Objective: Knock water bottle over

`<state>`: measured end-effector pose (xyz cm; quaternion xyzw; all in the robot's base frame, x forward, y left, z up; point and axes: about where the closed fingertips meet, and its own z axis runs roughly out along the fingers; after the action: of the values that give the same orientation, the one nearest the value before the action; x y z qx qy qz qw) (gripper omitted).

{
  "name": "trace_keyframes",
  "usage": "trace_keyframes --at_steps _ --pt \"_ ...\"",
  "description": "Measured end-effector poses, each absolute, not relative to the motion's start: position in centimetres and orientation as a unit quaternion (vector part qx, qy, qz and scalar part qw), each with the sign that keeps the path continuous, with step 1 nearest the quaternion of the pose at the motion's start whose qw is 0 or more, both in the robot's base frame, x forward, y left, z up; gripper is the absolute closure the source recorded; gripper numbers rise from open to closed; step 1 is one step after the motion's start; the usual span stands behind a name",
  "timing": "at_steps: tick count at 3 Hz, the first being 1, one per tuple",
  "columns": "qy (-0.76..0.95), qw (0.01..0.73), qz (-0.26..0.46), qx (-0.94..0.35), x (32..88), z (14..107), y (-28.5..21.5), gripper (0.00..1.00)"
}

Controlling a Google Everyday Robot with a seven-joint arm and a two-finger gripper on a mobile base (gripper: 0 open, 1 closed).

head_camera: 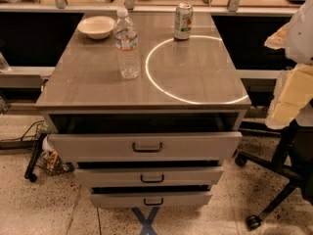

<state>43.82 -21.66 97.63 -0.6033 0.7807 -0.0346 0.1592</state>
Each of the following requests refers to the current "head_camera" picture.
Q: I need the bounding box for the bottom grey drawer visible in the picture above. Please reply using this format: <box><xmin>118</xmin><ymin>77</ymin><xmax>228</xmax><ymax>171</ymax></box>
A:
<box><xmin>90</xmin><ymin>191</ymin><xmax>211</xmax><ymax>209</ymax></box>

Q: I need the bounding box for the wire basket with items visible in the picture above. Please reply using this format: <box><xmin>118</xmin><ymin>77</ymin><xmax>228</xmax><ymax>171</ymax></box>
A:
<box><xmin>36</xmin><ymin>122</ymin><xmax>74</xmax><ymax>176</ymax></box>

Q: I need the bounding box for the middle grey drawer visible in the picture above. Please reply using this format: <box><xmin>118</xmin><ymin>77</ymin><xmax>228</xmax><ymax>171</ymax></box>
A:
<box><xmin>74</xmin><ymin>166</ymin><xmax>224</xmax><ymax>188</ymax></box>

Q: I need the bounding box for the black cart leg with wheel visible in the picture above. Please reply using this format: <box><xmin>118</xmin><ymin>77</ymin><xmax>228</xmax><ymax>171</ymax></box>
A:
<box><xmin>24</xmin><ymin>133</ymin><xmax>46</xmax><ymax>182</ymax></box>

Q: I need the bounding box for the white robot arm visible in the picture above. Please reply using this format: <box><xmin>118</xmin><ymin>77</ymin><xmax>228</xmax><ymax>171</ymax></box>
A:
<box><xmin>264</xmin><ymin>0</ymin><xmax>313</xmax><ymax>129</ymax></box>

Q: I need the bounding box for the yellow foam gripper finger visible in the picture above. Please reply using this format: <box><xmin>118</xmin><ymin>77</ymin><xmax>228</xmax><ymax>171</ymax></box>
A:
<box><xmin>265</xmin><ymin>64</ymin><xmax>313</xmax><ymax>129</ymax></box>

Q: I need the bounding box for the top grey drawer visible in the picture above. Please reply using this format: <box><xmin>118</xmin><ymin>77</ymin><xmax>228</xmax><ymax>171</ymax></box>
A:
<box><xmin>48</xmin><ymin>132</ymin><xmax>242</xmax><ymax>163</ymax></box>

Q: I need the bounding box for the grey drawer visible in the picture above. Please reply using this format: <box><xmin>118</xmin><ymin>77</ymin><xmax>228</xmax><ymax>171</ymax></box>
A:
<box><xmin>90</xmin><ymin>191</ymin><xmax>211</xmax><ymax>209</ymax></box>
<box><xmin>48</xmin><ymin>132</ymin><xmax>242</xmax><ymax>163</ymax></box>
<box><xmin>74</xmin><ymin>166</ymin><xmax>224</xmax><ymax>188</ymax></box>

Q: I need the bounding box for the grey drawer cabinet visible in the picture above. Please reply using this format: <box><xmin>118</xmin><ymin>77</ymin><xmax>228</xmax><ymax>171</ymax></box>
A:
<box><xmin>36</xmin><ymin>13</ymin><xmax>250</xmax><ymax>195</ymax></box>

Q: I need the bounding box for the clear plastic water bottle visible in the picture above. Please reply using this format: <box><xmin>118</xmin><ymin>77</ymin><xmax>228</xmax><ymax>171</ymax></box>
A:
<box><xmin>113</xmin><ymin>7</ymin><xmax>141</xmax><ymax>79</ymax></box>

